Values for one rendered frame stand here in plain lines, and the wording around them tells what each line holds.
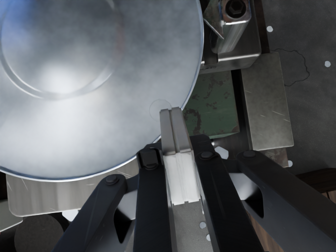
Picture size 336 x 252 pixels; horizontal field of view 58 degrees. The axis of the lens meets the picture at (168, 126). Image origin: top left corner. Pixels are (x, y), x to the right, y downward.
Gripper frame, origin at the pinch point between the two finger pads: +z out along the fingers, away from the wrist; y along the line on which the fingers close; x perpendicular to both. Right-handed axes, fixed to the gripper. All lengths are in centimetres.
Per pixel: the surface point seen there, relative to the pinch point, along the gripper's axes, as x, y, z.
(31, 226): -55, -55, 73
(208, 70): -1.1, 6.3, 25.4
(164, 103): -0.8, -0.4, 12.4
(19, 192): -6.5, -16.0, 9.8
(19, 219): -23.5, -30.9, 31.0
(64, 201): -7.9, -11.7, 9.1
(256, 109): -7.8, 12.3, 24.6
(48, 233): -58, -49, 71
